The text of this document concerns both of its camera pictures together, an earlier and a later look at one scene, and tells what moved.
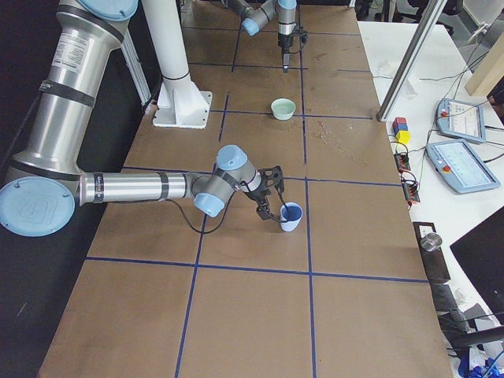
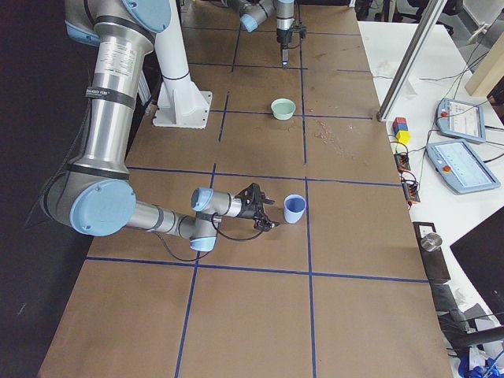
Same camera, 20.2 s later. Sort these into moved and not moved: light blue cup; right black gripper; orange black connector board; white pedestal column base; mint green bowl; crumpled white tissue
Moved: light blue cup; right black gripper
Not moved: white pedestal column base; orange black connector board; mint green bowl; crumpled white tissue
